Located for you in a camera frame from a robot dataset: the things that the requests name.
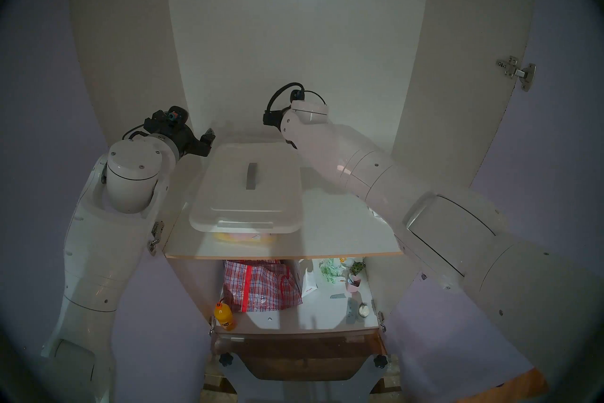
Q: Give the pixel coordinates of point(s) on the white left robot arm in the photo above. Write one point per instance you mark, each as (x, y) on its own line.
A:
(113, 218)

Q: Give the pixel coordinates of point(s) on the white wardrobe cabinet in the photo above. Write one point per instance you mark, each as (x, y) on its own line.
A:
(292, 52)

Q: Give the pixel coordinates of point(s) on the brown wooden board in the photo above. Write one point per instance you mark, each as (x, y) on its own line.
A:
(302, 355)

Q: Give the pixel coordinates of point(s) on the orange bottle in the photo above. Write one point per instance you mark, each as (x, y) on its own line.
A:
(225, 318)

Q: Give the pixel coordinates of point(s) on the black star knob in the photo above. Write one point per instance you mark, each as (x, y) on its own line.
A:
(381, 361)
(226, 359)

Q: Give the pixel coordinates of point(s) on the small white round object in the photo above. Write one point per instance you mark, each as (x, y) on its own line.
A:
(364, 310)

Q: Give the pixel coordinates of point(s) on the small green potted plant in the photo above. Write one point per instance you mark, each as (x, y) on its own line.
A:
(357, 267)

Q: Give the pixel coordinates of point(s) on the small white container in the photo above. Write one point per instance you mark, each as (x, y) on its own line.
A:
(347, 261)

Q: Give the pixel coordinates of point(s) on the red plaid woven bag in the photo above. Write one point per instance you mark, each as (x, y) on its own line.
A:
(259, 288)

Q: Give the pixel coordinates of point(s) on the pale yellow folded cloth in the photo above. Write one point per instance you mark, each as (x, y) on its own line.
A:
(226, 239)

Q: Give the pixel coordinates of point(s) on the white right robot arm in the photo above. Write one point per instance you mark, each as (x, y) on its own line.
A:
(424, 218)

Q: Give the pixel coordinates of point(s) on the grey robot base frame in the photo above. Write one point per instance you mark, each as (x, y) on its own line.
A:
(302, 392)

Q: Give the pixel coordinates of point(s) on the clear plastic storage bin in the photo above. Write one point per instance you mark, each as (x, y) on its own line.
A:
(219, 237)

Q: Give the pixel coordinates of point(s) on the pale pink folded cloth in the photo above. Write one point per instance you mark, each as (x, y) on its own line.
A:
(243, 235)

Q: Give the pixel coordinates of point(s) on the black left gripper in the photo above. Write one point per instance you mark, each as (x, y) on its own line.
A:
(186, 142)

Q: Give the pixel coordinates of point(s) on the small silver door hinge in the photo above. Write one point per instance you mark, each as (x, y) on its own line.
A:
(381, 322)
(213, 327)

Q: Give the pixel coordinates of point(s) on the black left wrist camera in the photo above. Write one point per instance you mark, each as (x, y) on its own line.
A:
(167, 118)

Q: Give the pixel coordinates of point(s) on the lavender cabinet door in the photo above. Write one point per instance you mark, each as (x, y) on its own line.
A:
(160, 336)
(533, 147)

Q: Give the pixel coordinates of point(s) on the white bin lid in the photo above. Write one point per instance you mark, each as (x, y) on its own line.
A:
(273, 189)

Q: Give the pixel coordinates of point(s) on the green patterned soft pack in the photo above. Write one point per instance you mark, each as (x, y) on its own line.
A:
(331, 272)

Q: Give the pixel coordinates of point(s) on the small pink item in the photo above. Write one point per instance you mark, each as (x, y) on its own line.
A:
(354, 285)

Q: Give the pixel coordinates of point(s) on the teal oblong item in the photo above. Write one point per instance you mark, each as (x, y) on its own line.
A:
(352, 312)

